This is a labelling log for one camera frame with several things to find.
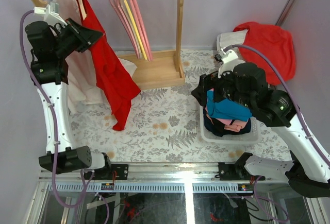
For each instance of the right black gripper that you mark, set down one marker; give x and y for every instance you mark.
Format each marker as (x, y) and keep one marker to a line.
(207, 82)

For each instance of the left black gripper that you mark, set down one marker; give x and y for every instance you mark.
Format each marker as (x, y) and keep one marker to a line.
(83, 36)

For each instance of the light wooden hanger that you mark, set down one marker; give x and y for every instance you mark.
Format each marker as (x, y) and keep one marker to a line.
(82, 9)

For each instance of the red t shirt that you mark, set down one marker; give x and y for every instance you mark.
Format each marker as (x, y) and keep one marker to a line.
(111, 76)

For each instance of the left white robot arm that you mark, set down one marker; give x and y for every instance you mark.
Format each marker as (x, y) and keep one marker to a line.
(51, 45)

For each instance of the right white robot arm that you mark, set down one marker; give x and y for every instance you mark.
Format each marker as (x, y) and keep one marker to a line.
(308, 171)

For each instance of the pink hanger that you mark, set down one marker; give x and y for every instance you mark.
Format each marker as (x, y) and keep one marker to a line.
(120, 10)
(141, 29)

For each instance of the yellow hanger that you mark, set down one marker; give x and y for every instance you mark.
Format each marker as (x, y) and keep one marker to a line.
(135, 28)

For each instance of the white t shirt on hanger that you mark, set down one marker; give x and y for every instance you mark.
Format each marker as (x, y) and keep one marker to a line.
(82, 87)

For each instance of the dark navy garment in basket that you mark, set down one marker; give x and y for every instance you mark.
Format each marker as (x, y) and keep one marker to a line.
(214, 128)

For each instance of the floral table cloth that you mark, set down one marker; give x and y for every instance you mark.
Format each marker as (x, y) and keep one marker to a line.
(164, 125)

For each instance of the wooden clothes rack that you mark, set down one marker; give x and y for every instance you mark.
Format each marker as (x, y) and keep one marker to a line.
(166, 70)

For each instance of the rear white basket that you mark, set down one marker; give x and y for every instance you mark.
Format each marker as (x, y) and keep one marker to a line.
(219, 47)

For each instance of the white garment in rear basket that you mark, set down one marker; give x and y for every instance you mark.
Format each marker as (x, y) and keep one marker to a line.
(231, 38)

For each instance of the white laundry basket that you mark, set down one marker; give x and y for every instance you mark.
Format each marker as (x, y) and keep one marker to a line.
(253, 137)

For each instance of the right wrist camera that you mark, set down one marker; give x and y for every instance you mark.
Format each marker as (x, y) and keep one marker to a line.
(228, 61)

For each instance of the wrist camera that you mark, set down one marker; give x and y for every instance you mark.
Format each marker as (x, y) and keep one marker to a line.
(50, 14)
(228, 61)

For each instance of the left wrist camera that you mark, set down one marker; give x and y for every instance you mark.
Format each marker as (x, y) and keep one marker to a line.
(50, 14)

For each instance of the aluminium rail frame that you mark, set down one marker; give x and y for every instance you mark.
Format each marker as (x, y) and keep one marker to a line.
(154, 177)

